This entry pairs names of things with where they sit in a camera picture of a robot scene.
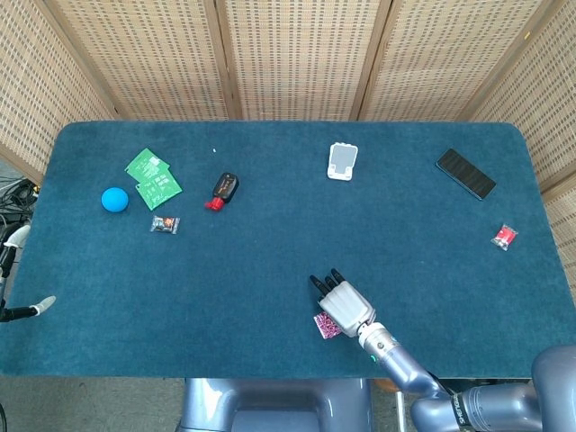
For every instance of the black clear snack wrapper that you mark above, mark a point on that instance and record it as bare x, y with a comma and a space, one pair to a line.
164, 224

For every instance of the white phone stand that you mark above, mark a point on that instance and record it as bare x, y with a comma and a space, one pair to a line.
343, 159

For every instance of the blue ball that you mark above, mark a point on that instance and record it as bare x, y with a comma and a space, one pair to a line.
114, 200

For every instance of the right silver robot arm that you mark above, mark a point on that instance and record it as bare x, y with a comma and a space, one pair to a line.
405, 364

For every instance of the black bottle with red cap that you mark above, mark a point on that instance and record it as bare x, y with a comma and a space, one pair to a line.
226, 186

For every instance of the grey-blue robot torso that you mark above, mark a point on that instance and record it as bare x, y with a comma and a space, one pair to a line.
274, 405

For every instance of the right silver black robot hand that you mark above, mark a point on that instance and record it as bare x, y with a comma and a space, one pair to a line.
346, 308

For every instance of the red snack packet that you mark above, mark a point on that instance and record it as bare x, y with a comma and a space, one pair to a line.
505, 236

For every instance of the green foil packet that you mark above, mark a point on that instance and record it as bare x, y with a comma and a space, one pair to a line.
161, 190
144, 163

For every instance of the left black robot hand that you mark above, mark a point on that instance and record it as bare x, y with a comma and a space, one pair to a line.
42, 303

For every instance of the woven wooden folding screen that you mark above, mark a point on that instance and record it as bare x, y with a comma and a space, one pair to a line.
297, 58

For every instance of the black smartphone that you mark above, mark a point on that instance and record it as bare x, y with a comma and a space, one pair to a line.
465, 174

